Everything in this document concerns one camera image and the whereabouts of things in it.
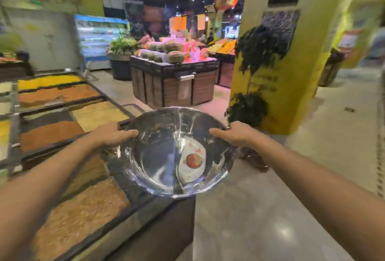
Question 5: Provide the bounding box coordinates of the pile of orange fruit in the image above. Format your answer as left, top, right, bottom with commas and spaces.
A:
207, 38, 237, 55

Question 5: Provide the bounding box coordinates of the orange hanging sign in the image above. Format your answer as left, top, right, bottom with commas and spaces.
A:
169, 15, 187, 33

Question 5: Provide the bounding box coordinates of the shiny steel bowl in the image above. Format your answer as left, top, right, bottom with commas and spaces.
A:
119, 106, 235, 199

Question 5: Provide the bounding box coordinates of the yellow pillar with posters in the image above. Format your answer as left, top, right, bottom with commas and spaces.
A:
229, 0, 363, 135

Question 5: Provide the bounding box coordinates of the dark side stand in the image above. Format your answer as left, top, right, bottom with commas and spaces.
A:
318, 48, 345, 87

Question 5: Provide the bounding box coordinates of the heap of pale yellow grain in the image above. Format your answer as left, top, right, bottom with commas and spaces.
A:
70, 101, 130, 132

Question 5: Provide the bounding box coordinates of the person's right forearm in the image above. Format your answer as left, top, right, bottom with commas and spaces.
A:
248, 133, 385, 261

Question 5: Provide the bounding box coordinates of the heap of orange-brown grain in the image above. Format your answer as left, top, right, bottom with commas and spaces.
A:
19, 84, 100, 108

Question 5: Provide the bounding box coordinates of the dark grain display counter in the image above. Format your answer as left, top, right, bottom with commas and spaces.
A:
0, 71, 197, 261

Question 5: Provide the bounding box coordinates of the person's right hand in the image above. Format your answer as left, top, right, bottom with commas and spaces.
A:
209, 121, 258, 150

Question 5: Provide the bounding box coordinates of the roll of plastic bags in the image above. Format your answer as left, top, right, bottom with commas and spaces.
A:
177, 74, 195, 101

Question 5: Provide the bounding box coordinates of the red and white bowl sticker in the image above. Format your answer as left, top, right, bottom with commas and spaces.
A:
178, 137, 207, 185

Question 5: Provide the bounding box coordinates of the refrigerated display case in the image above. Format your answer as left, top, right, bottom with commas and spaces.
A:
73, 14, 130, 71

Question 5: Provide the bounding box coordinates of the pile of green produce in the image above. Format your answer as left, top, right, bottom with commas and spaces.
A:
108, 36, 139, 56

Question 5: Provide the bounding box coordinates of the pile of watermelons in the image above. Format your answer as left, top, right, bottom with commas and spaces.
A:
139, 41, 186, 65

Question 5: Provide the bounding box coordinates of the person's left hand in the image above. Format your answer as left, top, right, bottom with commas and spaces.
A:
87, 122, 139, 150

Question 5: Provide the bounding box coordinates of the heap of tan grain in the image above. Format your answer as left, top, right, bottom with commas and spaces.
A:
32, 177, 132, 261

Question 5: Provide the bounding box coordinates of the dark wooden fruit stand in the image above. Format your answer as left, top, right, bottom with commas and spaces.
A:
130, 55, 220, 109

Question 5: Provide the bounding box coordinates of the dark artificial tree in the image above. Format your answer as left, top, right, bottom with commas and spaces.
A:
225, 24, 290, 127

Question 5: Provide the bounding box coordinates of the heap of brown grain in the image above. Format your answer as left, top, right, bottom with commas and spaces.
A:
19, 121, 85, 153

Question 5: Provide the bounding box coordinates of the person's left forearm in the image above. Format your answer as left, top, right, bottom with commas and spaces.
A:
0, 133, 101, 261

